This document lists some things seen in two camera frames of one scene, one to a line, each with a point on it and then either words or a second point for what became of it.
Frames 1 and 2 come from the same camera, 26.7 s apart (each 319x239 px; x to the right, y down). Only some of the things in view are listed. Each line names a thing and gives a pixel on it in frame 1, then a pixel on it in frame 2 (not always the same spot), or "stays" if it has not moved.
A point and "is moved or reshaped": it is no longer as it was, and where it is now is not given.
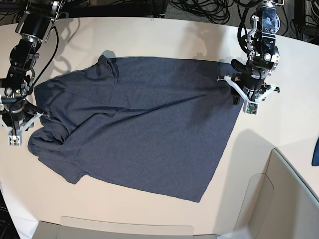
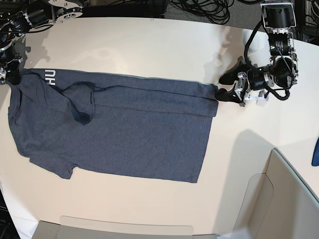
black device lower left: [8, 229] stays
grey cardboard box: [282, 204] stays
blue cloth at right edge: [315, 162] stays
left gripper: [18, 117] to [12, 68]
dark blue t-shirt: [158, 122] is moved or reshaped
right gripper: [251, 89] to [229, 78]
